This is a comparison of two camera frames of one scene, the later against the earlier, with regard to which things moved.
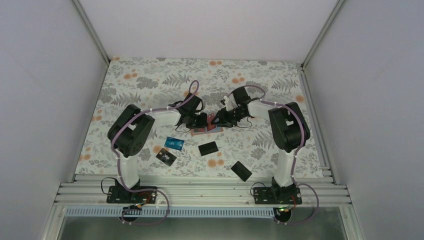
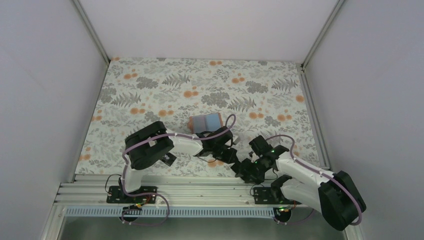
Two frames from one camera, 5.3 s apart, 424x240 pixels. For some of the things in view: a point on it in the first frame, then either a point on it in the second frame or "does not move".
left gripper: (203, 123) → (227, 160)
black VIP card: (166, 157) does not move
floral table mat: (157, 84) does not move
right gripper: (223, 119) → (245, 166)
